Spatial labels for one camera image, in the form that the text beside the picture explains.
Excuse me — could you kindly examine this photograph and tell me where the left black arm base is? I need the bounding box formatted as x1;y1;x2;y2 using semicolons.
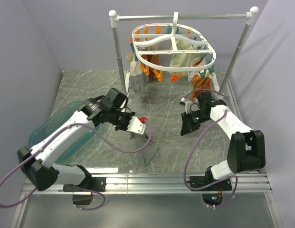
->
62;177;106;206

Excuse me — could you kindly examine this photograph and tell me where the teal plastic basin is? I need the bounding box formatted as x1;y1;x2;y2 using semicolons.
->
30;99;99;168

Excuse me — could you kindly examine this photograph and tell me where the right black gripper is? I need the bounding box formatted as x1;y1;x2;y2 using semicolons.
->
181;110;210;136

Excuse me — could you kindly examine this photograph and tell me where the rust hanging underwear back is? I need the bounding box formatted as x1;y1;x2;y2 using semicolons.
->
143;48;161;80

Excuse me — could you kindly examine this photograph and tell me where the cream hanging underwear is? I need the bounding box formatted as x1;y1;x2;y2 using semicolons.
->
170;40;205;67

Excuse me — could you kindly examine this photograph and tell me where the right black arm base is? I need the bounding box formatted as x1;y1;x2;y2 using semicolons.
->
187;176;232;206

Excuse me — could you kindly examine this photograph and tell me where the aluminium mounting rail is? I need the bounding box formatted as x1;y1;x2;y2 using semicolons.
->
20;172;273;195

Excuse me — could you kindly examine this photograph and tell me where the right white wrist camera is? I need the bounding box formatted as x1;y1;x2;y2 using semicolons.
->
180;97;200;114

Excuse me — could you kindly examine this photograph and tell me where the orange front clip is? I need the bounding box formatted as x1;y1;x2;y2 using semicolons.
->
171;72;183;82

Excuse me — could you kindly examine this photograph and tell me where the white oval clip hanger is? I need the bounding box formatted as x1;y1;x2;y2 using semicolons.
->
131;12;217;75

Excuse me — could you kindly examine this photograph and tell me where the silver white drying rack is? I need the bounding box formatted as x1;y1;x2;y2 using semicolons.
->
109;6;259;94

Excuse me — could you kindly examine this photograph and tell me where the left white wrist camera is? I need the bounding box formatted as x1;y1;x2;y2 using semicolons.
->
126;116;146;135

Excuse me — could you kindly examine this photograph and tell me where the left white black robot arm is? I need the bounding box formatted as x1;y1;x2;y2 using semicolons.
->
17;88;145;191

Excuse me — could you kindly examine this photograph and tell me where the grey beige hanging underwear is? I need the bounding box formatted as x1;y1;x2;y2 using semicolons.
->
126;52;149;97

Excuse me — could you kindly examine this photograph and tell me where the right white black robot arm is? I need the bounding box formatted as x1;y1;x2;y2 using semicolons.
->
180;89;266;191

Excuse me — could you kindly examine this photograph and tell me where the orange hanging underwear right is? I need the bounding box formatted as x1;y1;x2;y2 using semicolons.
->
191;74;212;101

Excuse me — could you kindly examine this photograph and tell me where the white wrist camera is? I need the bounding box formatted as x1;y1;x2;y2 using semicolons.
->
126;116;146;135
180;97;200;114

